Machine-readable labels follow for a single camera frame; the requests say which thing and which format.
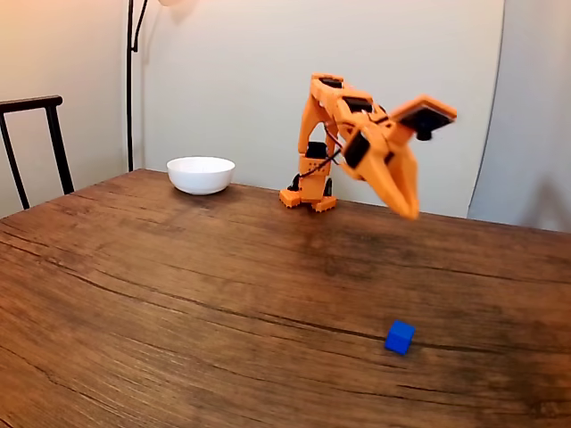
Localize black camera cable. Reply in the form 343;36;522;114
299;149;347;179

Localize white bowl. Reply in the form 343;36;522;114
166;155;236;196

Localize white backdrop sheet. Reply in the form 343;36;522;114
142;0;508;219

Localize blue cube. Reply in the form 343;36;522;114
384;319;417;357

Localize black chair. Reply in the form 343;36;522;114
0;95;76;210

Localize orange-mounted black camera box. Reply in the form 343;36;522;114
391;94;459;142

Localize black floor lamp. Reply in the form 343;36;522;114
126;0;202;173

